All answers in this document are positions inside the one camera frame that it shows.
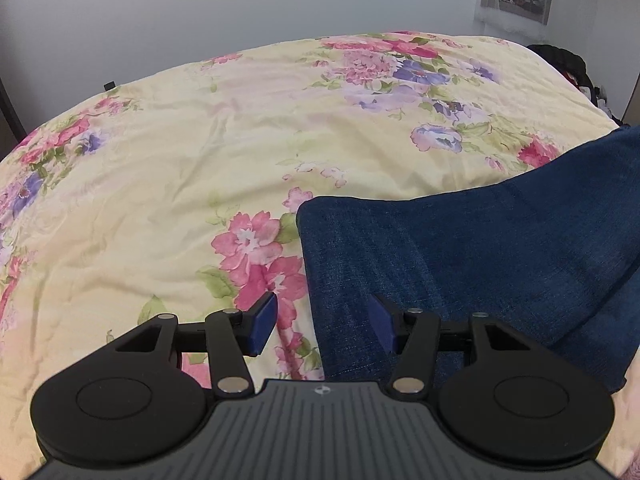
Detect dark blue denim jeans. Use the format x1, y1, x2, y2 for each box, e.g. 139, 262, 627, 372
296, 127, 639, 391

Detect floral yellow bed quilt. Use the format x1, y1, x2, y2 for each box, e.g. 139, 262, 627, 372
1, 32, 614, 479

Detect black clothes pile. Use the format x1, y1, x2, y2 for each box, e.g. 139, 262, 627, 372
527, 44, 624, 126

